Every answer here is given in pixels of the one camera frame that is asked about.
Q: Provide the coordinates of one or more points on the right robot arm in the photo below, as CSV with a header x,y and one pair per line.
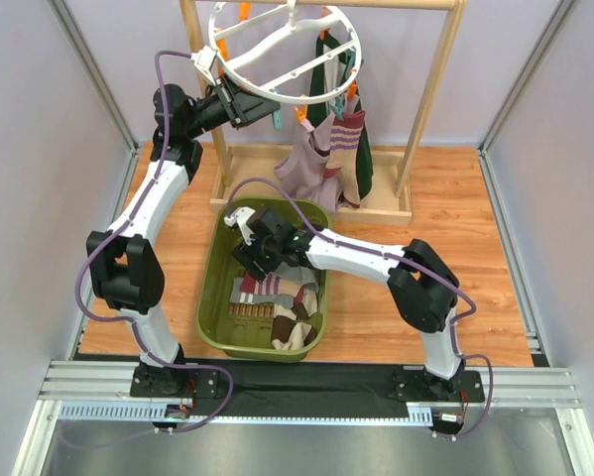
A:
x,y
281,259

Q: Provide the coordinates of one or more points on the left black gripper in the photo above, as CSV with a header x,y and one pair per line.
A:
x,y
237,106

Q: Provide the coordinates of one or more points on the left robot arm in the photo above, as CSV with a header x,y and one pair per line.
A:
x,y
121,261

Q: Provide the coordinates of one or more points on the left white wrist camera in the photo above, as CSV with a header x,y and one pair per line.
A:
x,y
203,61

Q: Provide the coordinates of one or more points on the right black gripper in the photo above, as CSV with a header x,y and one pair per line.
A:
x,y
250,260

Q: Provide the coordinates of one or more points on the grey striped sock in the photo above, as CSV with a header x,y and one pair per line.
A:
x,y
237,296

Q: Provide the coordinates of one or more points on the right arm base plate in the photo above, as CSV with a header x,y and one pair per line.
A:
x,y
416,385

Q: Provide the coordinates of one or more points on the white sock on hanger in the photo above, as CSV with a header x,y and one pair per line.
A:
x,y
330,71

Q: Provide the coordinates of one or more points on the black cloth strip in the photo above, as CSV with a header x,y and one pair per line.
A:
x,y
310,389

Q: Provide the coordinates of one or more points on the brown beige patterned sock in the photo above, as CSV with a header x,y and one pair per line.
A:
x,y
293,328

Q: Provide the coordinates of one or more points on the maroon purple striped sock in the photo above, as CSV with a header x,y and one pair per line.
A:
x,y
344,141

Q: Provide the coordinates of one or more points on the orange clothes clip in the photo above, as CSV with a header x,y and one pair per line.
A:
x,y
300,113

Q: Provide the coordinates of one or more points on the wooden drying rack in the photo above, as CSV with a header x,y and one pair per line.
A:
x,y
389,200

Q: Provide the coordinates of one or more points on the green plastic basket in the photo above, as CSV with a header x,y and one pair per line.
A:
x,y
240,329

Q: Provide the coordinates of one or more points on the dark green sock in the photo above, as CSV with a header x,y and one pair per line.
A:
x,y
318,112

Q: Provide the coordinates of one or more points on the pink sock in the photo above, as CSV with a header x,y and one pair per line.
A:
x,y
301,172

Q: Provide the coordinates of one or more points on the aluminium frame rail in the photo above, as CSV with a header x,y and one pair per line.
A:
x,y
99,388

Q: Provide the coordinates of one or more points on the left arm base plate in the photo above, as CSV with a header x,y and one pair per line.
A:
x,y
162,382

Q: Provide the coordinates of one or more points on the white round clip hanger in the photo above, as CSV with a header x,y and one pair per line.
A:
x,y
275,48

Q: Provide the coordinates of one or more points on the teal clothes clip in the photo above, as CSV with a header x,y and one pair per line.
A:
x,y
277,120

